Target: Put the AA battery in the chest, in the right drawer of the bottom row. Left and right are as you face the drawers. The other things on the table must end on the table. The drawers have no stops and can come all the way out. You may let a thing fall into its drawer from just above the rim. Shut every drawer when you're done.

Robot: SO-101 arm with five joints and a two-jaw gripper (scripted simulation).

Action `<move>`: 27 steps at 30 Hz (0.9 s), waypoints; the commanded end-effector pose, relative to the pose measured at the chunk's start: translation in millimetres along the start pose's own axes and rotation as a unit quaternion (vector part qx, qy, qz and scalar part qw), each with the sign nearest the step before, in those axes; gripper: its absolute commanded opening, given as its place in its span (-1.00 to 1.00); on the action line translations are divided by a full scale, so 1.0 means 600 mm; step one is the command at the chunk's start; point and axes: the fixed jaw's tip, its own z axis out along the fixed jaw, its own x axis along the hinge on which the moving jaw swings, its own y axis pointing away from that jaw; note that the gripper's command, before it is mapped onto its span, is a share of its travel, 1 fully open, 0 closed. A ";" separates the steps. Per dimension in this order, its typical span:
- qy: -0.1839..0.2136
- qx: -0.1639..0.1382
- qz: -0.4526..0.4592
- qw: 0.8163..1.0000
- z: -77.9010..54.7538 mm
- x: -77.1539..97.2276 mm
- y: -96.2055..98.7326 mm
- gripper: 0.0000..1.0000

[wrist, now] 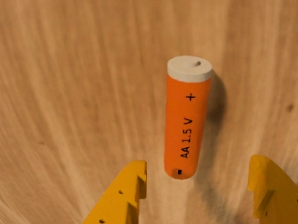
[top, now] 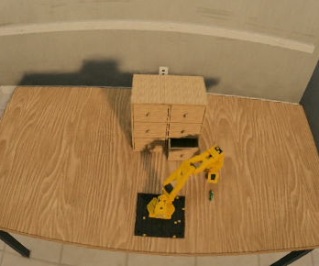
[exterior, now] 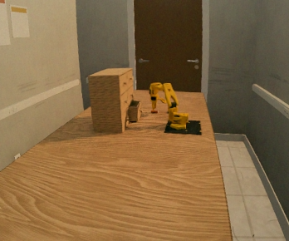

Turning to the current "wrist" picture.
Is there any orange battery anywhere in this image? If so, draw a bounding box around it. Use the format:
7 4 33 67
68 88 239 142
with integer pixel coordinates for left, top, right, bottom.
164 56 212 180

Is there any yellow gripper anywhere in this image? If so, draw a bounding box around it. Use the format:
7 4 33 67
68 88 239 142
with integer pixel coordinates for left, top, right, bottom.
82 154 298 224

